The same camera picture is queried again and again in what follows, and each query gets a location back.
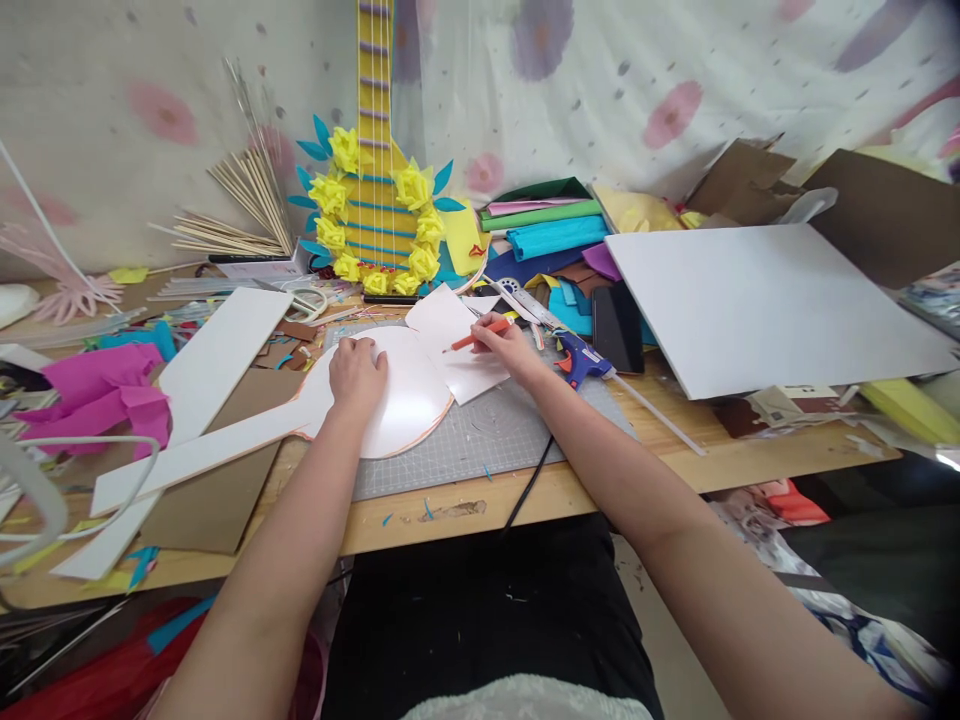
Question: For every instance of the cyan paper piece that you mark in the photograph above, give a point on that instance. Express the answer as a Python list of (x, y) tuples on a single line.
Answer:
[(146, 337)]

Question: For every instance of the person's right hand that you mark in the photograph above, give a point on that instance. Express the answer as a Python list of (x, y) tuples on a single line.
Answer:
[(510, 349)]

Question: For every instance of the red plastic bag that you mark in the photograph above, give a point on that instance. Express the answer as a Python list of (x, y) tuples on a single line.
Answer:
[(97, 675)]

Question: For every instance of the pile of clear glue sticks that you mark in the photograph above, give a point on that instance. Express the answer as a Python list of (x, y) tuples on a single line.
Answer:
[(112, 319)]

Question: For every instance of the person's left hand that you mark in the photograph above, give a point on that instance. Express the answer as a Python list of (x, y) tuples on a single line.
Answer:
[(358, 375)]

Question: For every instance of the small printed paper box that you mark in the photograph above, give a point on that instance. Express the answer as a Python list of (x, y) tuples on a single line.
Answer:
[(787, 401)]

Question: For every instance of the yellow box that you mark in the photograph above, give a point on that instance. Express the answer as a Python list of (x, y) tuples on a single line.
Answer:
[(911, 409)]

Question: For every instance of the yellow craft lute with flowers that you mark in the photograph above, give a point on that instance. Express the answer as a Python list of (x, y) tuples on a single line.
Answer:
[(373, 217)]

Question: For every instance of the blue glue gun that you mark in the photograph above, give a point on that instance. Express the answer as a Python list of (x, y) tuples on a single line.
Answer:
[(581, 360)]

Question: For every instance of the white lute-shaped foam board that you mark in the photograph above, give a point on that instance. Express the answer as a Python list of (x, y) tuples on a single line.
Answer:
[(409, 405)]

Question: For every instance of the pale yellow paper sheet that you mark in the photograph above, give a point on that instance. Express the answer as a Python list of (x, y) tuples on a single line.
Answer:
[(630, 206)]

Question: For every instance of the white paper template sheet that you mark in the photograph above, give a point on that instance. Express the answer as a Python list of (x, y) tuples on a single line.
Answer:
[(469, 375)]

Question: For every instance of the person's left fingers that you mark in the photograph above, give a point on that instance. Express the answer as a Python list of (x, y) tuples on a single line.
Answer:
[(354, 343)]

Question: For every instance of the person's left thumb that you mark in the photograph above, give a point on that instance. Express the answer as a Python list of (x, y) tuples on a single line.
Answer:
[(382, 361)]

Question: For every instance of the person's body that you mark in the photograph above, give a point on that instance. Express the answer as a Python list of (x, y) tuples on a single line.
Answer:
[(525, 697)]

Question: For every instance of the thin white rod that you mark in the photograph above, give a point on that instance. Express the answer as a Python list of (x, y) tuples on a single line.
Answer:
[(660, 412)]

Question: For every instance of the yellow foam sheet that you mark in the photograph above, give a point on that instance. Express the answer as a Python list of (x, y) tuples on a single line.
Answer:
[(465, 232)]

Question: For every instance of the metal ruler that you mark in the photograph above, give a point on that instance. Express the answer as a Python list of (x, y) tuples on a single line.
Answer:
[(525, 300)]

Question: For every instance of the cyan crepe paper roll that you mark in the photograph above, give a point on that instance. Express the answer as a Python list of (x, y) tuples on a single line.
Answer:
[(559, 238)]

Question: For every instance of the magenta crepe paper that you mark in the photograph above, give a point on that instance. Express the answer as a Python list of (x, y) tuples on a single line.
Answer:
[(97, 390)]

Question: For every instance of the orange pencil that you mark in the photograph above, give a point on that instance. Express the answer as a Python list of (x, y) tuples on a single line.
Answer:
[(463, 343)]

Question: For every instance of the brown cardboard sheet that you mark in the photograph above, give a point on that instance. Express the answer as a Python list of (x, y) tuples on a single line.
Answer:
[(217, 495)]

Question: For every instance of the person's legs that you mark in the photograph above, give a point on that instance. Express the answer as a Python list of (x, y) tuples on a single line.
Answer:
[(487, 607)]

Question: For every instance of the torn brown cardboard piece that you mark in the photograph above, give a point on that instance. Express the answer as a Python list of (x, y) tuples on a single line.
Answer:
[(739, 180)]

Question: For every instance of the green crepe paper roll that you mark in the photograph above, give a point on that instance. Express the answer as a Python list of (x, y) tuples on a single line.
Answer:
[(540, 216)]

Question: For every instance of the large white foam board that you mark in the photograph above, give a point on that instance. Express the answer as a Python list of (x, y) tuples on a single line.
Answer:
[(765, 307)]

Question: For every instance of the large brown cardboard panel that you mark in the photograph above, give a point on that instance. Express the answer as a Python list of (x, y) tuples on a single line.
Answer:
[(892, 217)]

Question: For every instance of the long white foam strip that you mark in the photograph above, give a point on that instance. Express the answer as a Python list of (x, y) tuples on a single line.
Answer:
[(217, 352)]

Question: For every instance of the bundle of wooden sticks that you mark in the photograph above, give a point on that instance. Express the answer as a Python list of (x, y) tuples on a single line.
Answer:
[(247, 206)]

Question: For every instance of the pile of patterned fabric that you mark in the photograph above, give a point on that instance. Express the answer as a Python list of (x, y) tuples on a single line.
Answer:
[(847, 600)]

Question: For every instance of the floral cloth backdrop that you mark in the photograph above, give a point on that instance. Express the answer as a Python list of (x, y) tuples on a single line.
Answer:
[(675, 67)]

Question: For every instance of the grey cutting mat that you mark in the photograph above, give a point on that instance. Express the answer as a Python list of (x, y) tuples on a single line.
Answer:
[(495, 442)]

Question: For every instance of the person's right fingers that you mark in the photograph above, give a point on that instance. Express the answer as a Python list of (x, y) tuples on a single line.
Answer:
[(489, 339)]

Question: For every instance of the purple paper piece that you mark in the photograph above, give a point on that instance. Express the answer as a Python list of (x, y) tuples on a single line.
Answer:
[(602, 262)]

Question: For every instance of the dark green felt sheet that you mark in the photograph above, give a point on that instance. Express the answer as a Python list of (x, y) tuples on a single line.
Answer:
[(547, 189)]

